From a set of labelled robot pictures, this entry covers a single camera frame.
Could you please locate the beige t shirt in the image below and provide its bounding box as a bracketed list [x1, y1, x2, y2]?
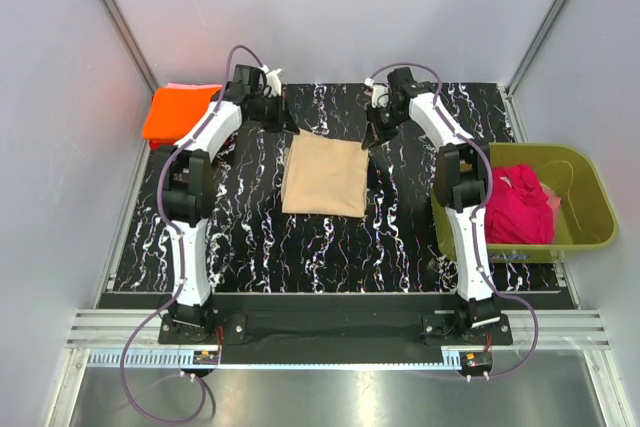
[281, 131, 369, 219]

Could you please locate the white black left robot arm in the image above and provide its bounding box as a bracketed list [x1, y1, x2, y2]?
[156, 64, 300, 343]

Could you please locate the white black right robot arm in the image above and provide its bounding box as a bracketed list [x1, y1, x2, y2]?
[361, 62, 501, 340]

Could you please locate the folded orange t shirt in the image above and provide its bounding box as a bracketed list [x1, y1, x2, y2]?
[142, 87, 220, 151]

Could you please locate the folded pink t shirt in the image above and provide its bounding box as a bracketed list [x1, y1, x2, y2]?
[163, 83, 222, 92]

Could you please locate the crumpled magenta t shirt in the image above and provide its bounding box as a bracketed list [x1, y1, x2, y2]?
[485, 164, 555, 245]

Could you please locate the crumpled dusty pink t shirt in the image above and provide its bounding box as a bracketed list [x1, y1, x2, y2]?
[542, 185, 561, 224]

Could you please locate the olive green plastic bin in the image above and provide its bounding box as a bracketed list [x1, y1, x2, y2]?
[430, 141, 620, 266]

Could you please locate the left power connector board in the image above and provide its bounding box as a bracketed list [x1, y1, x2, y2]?
[193, 350, 220, 365]

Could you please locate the power connector board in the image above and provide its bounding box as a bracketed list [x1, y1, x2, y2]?
[461, 351, 493, 368]
[193, 350, 220, 365]

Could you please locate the right power connector board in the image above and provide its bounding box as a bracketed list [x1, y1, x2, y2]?
[461, 351, 493, 368]

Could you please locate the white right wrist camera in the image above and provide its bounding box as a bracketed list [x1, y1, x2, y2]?
[364, 78, 389, 108]

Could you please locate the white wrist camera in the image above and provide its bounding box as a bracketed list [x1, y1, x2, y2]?
[260, 65, 282, 95]
[364, 78, 389, 108]

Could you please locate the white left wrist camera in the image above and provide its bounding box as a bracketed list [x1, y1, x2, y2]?
[260, 65, 282, 95]

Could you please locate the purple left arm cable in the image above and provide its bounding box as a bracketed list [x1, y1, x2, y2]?
[121, 45, 266, 421]

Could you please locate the aluminium frame post left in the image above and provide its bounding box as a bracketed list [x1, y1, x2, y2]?
[99, 0, 159, 93]

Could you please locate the aluminium frame post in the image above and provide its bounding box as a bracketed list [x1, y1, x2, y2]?
[99, 0, 159, 93]
[505, 0, 571, 98]

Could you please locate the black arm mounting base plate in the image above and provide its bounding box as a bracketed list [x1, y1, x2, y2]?
[159, 293, 513, 368]

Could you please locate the aluminium frame post right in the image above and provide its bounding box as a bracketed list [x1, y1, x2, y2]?
[505, 0, 571, 98]

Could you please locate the aluminium front rail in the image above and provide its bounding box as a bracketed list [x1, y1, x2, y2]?
[66, 309, 609, 371]

